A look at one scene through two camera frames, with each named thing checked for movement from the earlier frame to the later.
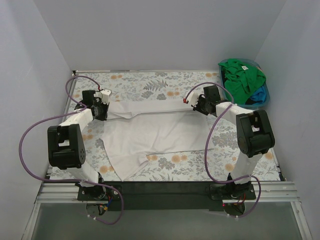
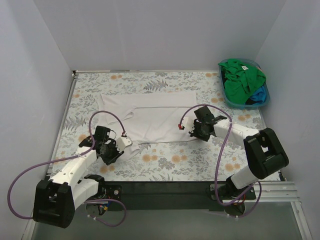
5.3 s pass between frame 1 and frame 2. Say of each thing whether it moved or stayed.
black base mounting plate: stayed
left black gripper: moved
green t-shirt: stayed
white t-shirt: moved
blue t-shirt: stayed
